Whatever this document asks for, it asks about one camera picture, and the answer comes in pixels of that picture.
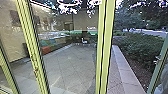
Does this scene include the dark outdoor chair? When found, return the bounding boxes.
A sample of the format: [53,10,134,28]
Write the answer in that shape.
[81,30,92,44]

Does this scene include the green outdoor table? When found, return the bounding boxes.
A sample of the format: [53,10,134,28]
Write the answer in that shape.
[63,30,100,36]

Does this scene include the orange outdoor planter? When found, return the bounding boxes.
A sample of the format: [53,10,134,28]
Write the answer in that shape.
[41,46,52,56]

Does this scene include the pale stone path curb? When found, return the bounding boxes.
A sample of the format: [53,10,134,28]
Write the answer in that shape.
[111,44,147,94]

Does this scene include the green garden shrubs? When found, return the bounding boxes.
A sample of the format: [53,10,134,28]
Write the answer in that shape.
[112,30,166,73]

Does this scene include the brown outdoor wall picture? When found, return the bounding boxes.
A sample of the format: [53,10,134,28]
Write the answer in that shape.
[9,9,22,27]

